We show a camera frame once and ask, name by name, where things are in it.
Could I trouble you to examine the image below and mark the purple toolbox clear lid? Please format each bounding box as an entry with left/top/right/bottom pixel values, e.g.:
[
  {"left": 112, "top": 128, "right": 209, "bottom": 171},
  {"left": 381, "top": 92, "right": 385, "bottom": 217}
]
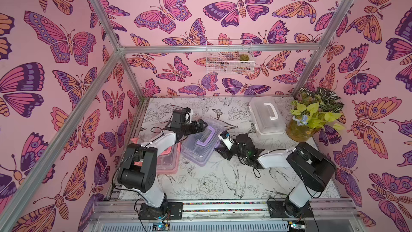
[{"left": 181, "top": 117, "right": 225, "bottom": 166}]

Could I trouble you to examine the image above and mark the pink toolbox clear lid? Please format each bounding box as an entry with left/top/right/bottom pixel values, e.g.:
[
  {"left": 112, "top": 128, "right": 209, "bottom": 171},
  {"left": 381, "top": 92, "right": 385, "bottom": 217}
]
[{"left": 130, "top": 136, "right": 181, "bottom": 175}]

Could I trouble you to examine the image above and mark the white toolbox clear lid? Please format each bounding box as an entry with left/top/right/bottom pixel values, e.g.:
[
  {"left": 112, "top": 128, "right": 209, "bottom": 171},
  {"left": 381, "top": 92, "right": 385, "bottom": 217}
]
[{"left": 249, "top": 96, "right": 286, "bottom": 138}]

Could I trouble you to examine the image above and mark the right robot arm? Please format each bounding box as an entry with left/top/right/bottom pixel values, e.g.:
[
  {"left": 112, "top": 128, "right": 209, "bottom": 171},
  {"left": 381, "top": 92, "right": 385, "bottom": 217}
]
[{"left": 215, "top": 131, "right": 336, "bottom": 217}]

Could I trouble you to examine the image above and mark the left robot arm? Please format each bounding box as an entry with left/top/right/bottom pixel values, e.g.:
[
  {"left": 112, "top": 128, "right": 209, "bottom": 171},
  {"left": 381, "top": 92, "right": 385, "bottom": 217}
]
[{"left": 117, "top": 107, "right": 209, "bottom": 208}]

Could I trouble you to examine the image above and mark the potted green plant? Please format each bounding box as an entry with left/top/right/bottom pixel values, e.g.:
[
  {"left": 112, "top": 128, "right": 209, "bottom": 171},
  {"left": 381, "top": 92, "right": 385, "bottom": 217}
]
[{"left": 285, "top": 87, "right": 344, "bottom": 146}]

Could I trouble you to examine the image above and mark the small succulent in basket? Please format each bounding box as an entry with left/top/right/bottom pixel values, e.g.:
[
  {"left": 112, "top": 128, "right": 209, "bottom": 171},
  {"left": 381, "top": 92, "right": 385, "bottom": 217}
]
[{"left": 238, "top": 54, "right": 250, "bottom": 62}]

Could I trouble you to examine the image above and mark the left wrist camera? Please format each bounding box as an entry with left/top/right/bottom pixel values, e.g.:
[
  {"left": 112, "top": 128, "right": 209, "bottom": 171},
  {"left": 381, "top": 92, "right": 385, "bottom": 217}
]
[{"left": 183, "top": 107, "right": 193, "bottom": 124}]

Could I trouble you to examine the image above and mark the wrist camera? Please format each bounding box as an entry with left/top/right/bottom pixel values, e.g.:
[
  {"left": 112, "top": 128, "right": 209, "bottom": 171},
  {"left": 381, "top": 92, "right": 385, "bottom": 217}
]
[
  {"left": 218, "top": 131, "right": 233, "bottom": 150},
  {"left": 183, "top": 107, "right": 193, "bottom": 124}
]

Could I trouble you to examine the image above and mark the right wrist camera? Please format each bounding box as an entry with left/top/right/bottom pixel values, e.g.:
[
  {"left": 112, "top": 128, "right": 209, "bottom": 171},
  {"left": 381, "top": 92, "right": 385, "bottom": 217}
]
[{"left": 218, "top": 131, "right": 233, "bottom": 150}]

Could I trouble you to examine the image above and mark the white wire basket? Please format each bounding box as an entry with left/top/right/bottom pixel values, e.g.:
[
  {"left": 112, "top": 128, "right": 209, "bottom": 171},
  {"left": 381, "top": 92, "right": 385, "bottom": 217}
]
[{"left": 204, "top": 40, "right": 255, "bottom": 76}]

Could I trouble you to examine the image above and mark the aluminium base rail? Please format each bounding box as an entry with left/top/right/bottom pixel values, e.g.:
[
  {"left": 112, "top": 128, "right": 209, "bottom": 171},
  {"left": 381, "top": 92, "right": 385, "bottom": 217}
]
[{"left": 86, "top": 198, "right": 367, "bottom": 232}]

